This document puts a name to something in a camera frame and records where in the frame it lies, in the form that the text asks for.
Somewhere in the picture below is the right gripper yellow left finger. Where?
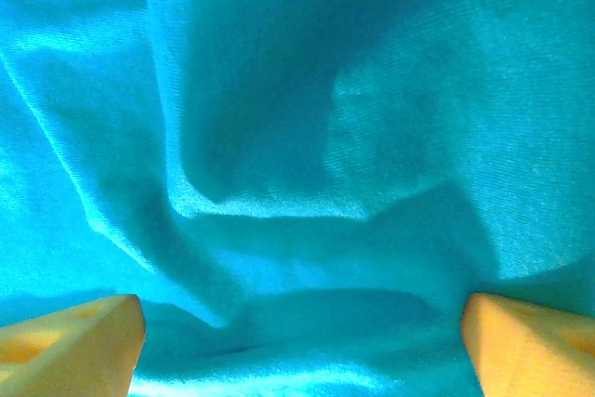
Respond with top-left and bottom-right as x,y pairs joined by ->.
0,293 -> 148,397

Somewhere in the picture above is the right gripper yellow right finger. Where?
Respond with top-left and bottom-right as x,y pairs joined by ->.
463,292 -> 595,397

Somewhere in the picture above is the teal t-shirt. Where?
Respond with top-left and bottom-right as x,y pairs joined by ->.
0,0 -> 595,397

